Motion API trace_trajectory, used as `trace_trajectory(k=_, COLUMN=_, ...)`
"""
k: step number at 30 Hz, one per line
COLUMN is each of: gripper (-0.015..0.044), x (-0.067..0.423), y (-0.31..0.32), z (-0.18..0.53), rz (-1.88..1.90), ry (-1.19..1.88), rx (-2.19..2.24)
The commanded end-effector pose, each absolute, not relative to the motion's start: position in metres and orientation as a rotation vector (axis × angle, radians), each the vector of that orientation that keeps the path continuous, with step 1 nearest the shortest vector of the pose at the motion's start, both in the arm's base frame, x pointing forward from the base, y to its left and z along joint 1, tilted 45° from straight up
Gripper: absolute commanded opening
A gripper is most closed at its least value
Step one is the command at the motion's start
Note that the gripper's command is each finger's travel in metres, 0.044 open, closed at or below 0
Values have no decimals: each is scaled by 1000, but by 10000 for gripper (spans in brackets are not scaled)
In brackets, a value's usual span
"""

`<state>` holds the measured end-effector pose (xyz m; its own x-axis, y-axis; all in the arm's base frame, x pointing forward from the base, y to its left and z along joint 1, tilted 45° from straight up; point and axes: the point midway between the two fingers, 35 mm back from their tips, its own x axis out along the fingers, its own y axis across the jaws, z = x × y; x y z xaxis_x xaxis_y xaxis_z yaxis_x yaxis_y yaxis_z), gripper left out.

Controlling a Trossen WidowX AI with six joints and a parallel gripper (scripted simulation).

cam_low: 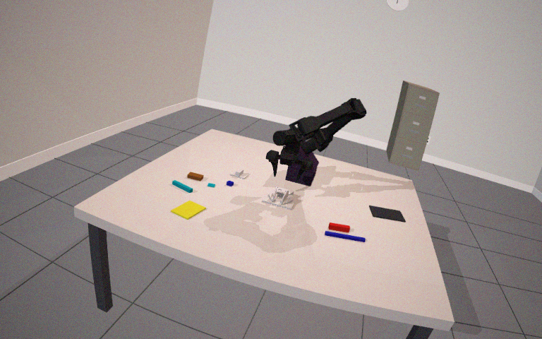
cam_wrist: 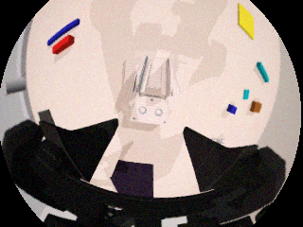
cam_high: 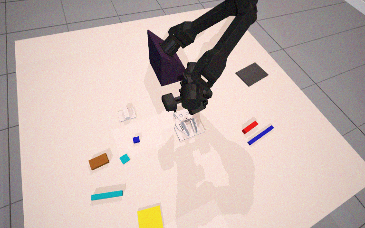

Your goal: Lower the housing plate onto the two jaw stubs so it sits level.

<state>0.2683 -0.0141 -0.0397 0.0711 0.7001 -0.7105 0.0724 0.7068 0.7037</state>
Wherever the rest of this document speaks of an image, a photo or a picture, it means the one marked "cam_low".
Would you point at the teal flat bar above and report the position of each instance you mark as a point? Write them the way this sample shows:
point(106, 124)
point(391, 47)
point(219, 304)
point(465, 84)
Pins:
point(182, 186)

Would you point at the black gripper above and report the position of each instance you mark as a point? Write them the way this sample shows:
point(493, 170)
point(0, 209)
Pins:
point(273, 157)

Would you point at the red rectangular bar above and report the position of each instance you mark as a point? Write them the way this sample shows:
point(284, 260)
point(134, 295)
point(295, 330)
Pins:
point(337, 227)

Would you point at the brown rectangular block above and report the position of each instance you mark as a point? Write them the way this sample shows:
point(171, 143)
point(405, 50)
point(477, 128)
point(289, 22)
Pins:
point(194, 176)

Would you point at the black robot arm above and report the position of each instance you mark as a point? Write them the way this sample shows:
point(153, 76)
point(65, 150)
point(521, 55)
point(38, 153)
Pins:
point(310, 129)

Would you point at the blue long bar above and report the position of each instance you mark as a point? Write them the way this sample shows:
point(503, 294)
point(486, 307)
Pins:
point(345, 236)

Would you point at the yellow flat plate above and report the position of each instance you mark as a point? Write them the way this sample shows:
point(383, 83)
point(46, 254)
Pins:
point(188, 209)

